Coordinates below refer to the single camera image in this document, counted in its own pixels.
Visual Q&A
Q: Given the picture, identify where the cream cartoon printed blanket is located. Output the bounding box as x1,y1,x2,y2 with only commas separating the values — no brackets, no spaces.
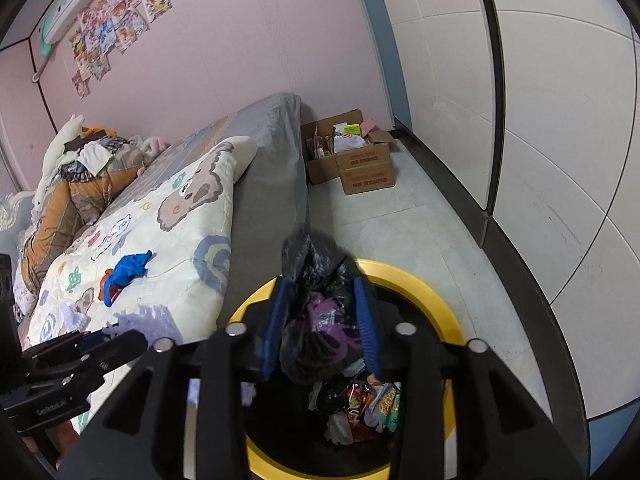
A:
15,136,258,436

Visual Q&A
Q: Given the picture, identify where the blue crumpled cloth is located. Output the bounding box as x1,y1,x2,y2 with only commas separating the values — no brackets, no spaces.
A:
104,250,153,308

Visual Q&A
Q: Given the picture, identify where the plain open cardboard box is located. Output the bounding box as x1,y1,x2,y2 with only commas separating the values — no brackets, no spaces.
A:
301,109,363,185

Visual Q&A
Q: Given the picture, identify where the yellow rimmed black trash bin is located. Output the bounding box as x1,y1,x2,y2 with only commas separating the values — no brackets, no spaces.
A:
225,259,463,480

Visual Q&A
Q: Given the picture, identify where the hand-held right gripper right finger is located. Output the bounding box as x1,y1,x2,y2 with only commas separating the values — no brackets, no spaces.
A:
352,276,586,480

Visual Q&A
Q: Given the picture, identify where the cluster of cartoon wall posters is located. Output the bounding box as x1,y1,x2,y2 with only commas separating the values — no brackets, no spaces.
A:
70,0,173,101

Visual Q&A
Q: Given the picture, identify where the red snack wrapper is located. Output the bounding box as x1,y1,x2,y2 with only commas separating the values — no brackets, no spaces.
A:
347,382,376,428

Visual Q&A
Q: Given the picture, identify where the open red print cardboard box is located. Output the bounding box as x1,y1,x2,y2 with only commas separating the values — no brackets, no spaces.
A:
332,130,398,171

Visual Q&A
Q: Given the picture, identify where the pale crumpled tissue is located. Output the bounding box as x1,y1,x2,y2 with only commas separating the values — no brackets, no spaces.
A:
59,302,92,333

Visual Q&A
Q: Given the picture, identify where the orange patterned quilt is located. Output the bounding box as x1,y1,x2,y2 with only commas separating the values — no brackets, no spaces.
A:
20,145,151,291

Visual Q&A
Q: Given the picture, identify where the orange green snack wrapper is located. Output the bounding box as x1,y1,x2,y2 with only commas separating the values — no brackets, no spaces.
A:
372,384,402,432

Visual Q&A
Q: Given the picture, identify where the closed red print cardboard box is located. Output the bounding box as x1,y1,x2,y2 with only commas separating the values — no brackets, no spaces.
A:
339,166,398,195

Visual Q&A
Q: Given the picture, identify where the white garment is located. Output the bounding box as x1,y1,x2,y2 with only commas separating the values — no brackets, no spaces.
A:
75,142,111,173

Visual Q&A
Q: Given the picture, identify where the black bag with purple print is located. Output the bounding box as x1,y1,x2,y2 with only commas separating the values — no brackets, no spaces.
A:
279,224,381,386

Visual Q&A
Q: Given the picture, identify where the bed with grey striped sheet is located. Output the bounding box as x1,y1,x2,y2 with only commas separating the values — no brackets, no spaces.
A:
140,92,313,331

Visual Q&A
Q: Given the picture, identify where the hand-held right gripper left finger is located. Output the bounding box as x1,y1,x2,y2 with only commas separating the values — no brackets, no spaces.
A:
57,276,293,480

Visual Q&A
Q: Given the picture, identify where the pink and white plush toy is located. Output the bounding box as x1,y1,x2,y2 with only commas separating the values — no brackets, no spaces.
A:
132,135,168,158

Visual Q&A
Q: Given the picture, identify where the white panelled wardrobe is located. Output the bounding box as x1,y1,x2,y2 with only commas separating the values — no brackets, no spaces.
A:
390,0,640,421

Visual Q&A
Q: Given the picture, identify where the white cloth in box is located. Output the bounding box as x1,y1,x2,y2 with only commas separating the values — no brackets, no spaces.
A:
332,135,368,153

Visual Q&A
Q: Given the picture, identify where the air conditioner with teal cover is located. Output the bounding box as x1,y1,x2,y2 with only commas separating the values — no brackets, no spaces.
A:
37,0,121,56

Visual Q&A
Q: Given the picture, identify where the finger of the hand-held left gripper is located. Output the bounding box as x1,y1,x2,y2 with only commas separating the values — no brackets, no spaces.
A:
75,329,150,386
21,331,108,373

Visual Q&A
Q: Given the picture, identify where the grey pillow with white lace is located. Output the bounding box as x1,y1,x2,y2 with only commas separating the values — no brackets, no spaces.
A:
0,192,38,261

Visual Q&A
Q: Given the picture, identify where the white lavender crumpled cloth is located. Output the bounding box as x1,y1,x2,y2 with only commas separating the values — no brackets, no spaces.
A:
325,407,356,446

